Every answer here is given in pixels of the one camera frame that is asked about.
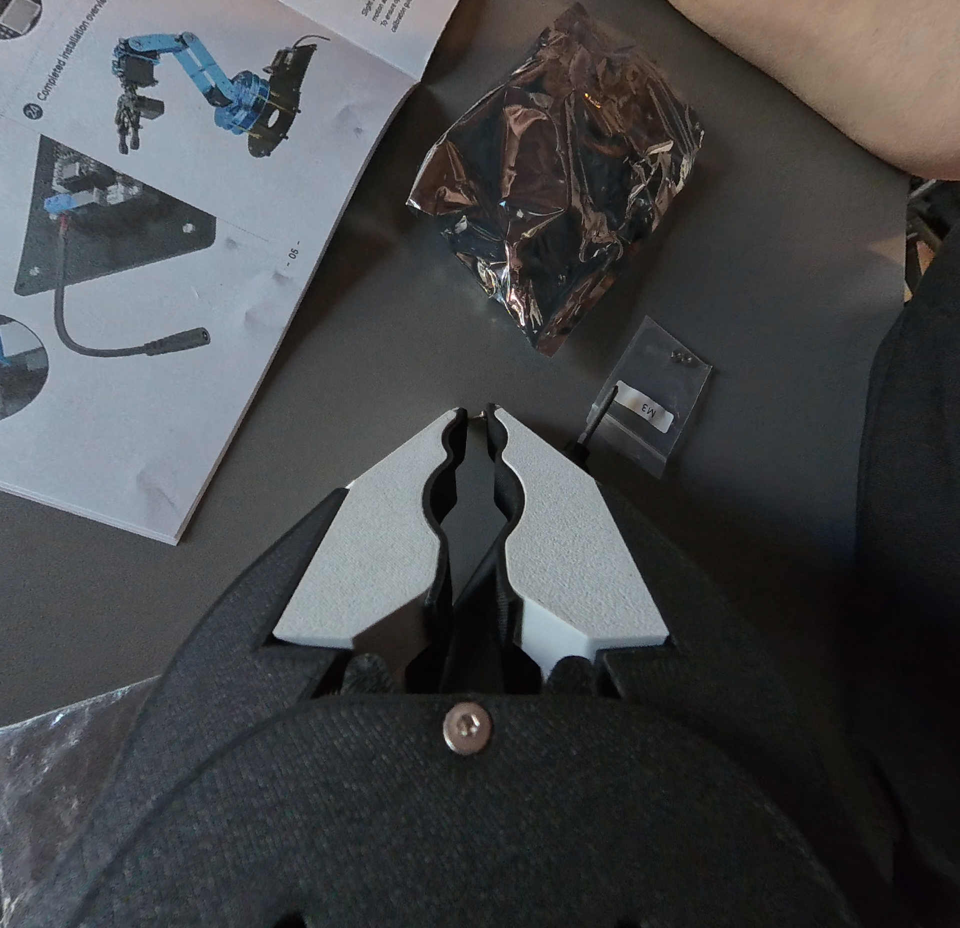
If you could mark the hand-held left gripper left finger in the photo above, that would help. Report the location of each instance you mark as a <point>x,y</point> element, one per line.
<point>367,560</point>

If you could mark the printed instruction booklet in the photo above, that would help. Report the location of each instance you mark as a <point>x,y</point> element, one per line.
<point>187,418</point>

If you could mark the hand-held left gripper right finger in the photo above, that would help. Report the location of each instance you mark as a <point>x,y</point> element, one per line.
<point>585,560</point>

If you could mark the person's black clothing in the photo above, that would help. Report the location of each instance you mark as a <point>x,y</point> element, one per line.
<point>915,493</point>

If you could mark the silver foil bag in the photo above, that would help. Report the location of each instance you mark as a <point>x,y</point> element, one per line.
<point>555,192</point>

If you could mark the large clear plastic bag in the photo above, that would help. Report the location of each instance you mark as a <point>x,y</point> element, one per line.
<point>45,793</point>

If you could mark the dark grey desk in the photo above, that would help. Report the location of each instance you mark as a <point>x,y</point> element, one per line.
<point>360,305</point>

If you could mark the white labelled clear bag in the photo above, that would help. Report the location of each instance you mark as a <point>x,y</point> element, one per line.
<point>660,388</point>

